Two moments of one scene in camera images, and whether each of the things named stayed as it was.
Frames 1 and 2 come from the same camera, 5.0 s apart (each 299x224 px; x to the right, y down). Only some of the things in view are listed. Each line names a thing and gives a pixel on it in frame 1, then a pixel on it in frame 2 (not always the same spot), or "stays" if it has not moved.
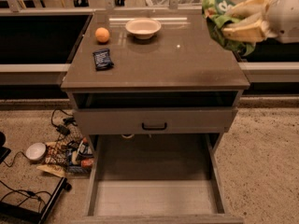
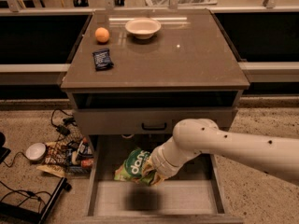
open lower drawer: (156, 178) stays
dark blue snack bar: (103, 59) stays
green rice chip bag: (214, 9) to (132, 168)
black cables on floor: (30, 192) stays
